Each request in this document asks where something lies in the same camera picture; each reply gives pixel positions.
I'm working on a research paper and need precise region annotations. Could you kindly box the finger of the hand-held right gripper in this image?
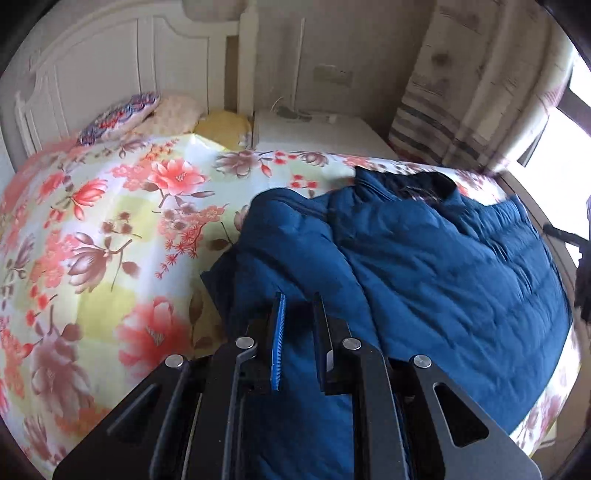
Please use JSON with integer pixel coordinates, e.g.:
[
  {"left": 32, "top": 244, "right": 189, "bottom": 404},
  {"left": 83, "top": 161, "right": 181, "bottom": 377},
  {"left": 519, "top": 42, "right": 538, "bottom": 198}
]
[{"left": 542, "top": 223, "right": 585, "bottom": 246}]

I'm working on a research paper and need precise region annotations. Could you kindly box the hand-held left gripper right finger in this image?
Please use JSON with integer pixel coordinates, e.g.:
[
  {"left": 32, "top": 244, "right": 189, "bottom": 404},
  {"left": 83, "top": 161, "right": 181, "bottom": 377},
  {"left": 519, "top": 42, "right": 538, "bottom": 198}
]
[{"left": 313, "top": 292, "right": 543, "bottom": 480}]

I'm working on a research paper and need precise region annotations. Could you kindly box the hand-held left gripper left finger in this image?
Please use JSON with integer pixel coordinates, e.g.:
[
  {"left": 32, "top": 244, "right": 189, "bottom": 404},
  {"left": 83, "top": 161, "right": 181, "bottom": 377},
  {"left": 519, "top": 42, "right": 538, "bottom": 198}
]
[{"left": 52, "top": 292, "right": 287, "bottom": 480}]

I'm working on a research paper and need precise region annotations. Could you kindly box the blue puffer jacket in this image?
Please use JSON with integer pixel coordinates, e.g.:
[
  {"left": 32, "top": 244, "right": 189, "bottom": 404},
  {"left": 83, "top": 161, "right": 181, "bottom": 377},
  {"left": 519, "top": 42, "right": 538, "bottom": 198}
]
[{"left": 201, "top": 166, "right": 573, "bottom": 480}]

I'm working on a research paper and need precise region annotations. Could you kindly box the window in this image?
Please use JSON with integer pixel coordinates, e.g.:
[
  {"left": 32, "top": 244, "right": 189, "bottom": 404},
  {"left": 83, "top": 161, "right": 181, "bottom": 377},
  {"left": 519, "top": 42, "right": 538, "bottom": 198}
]
[{"left": 517, "top": 46, "right": 591, "bottom": 241}]

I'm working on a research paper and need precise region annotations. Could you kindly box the printed curtain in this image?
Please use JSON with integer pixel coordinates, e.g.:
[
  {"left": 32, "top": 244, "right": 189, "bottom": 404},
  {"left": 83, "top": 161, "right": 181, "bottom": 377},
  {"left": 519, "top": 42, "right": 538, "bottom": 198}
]
[{"left": 388, "top": 0, "right": 578, "bottom": 174}]

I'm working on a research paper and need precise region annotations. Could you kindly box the white nightstand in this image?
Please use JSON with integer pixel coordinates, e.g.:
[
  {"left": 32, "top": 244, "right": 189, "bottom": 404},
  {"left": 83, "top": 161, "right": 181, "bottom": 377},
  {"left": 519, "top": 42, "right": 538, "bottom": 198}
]
[{"left": 253, "top": 108, "right": 400, "bottom": 160}]

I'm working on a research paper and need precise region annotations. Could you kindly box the yellow pillow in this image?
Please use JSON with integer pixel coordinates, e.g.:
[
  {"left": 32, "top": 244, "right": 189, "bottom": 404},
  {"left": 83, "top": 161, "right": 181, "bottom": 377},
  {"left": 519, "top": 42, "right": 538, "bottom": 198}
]
[{"left": 194, "top": 111, "right": 254, "bottom": 151}]

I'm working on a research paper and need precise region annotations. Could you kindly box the beige pillow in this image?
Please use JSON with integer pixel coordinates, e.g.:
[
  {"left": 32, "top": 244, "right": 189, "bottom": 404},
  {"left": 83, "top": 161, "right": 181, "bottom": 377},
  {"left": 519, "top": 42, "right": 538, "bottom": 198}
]
[{"left": 139, "top": 95, "right": 206, "bottom": 134}]

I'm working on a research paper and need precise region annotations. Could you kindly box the patterned blue red pillow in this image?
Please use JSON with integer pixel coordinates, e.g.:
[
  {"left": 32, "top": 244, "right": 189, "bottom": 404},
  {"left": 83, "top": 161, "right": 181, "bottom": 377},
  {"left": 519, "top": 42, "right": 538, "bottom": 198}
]
[{"left": 76, "top": 91, "right": 160, "bottom": 146}]

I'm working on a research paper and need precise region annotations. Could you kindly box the white slim lamp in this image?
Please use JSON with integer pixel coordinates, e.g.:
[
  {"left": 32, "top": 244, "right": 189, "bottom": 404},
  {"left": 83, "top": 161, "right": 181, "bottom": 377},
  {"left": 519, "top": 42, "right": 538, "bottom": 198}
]
[{"left": 288, "top": 17, "right": 308, "bottom": 116}]

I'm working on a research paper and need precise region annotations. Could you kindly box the white bed headboard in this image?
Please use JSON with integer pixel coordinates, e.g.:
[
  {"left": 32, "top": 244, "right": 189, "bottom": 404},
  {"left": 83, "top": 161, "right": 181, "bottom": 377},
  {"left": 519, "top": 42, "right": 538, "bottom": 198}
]
[{"left": 14, "top": 0, "right": 254, "bottom": 158}]

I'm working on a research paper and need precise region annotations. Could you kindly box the white cable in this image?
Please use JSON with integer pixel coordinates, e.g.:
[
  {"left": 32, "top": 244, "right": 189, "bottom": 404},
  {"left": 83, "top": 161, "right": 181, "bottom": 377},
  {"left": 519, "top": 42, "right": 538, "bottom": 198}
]
[{"left": 270, "top": 96, "right": 298, "bottom": 120}]

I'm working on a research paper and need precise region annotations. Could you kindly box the wall socket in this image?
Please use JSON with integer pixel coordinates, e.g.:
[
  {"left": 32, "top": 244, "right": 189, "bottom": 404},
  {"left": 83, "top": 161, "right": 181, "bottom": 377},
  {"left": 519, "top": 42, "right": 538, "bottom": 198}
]
[{"left": 313, "top": 65, "right": 352, "bottom": 86}]

